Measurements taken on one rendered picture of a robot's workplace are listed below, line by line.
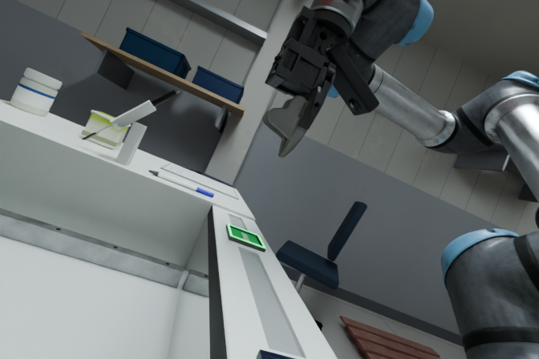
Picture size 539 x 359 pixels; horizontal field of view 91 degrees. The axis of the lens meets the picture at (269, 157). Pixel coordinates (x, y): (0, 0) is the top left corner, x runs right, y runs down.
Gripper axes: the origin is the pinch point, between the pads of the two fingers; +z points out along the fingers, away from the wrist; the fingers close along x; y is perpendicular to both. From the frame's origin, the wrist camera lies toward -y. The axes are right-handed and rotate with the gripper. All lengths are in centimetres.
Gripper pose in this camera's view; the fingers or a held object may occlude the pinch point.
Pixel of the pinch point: (288, 151)
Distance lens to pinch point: 40.6
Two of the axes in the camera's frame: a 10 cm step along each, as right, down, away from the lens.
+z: -4.1, 9.1, -0.4
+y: -8.8, -4.0, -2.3
